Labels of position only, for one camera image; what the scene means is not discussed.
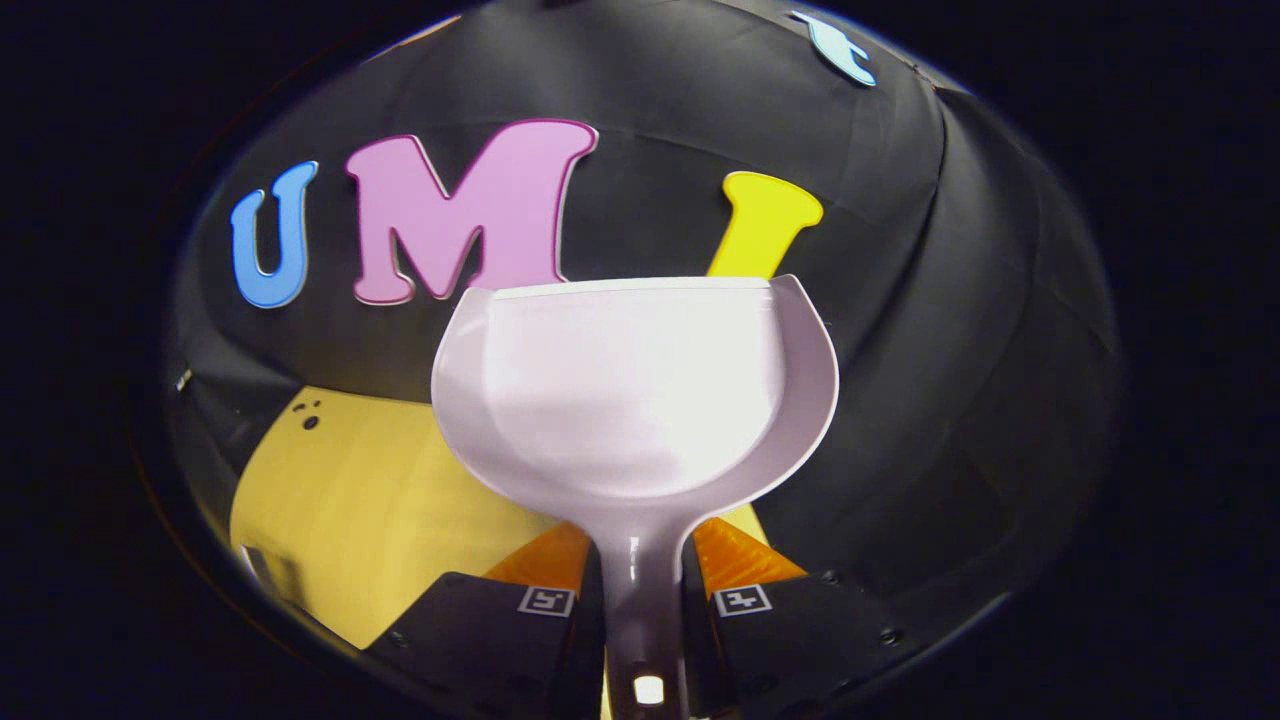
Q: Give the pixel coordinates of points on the yellow wooden desktop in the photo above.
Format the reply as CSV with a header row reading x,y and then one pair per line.
x,y
370,500

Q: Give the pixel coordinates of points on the small light grey dustpan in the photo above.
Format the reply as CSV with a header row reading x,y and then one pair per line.
x,y
630,390

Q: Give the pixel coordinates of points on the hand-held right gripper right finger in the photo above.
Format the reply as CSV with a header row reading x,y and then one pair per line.
x,y
800,650

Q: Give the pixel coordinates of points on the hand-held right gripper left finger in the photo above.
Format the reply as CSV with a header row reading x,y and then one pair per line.
x,y
500,650

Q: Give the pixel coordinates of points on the black backdrop cloth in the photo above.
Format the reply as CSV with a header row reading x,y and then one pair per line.
x,y
950,350

